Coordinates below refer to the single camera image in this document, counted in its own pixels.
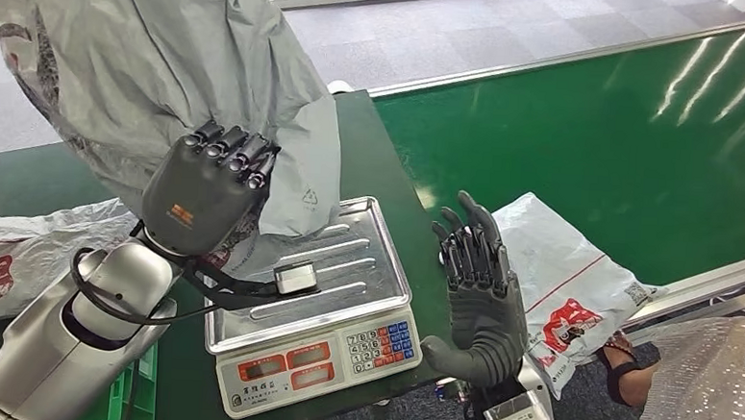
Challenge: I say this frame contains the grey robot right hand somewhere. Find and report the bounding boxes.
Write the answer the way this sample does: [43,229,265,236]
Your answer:
[418,189,537,391]

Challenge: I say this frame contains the grey parcel bag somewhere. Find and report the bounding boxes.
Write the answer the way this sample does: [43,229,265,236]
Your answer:
[0,191,141,334]

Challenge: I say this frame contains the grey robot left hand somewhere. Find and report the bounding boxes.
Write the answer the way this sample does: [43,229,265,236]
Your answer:
[138,116,283,261]

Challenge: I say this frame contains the green plastic crate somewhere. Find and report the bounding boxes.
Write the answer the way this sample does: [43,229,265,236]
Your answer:
[81,339,160,420]

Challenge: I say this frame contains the person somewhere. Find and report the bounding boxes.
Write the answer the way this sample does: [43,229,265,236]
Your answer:
[592,309,745,420]

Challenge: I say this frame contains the electronic scale steel tray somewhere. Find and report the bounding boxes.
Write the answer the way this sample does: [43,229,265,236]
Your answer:
[198,188,432,420]

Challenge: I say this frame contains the white parcel bag black print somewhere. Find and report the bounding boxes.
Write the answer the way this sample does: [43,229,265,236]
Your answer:
[483,190,674,408]

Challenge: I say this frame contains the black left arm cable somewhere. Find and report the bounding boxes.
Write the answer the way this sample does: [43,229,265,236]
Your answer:
[66,246,283,334]

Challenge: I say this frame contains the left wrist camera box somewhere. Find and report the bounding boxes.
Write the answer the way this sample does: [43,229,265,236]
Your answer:
[272,260,320,298]

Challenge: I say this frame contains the green conveyor belt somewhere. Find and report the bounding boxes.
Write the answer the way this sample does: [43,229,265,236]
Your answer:
[353,0,745,402]

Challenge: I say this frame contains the grey parcel bag ring print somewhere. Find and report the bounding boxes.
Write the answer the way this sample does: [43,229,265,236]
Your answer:
[0,0,353,284]

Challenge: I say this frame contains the black strap sandal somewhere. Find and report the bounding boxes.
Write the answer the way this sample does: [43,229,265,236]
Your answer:
[593,332,644,408]

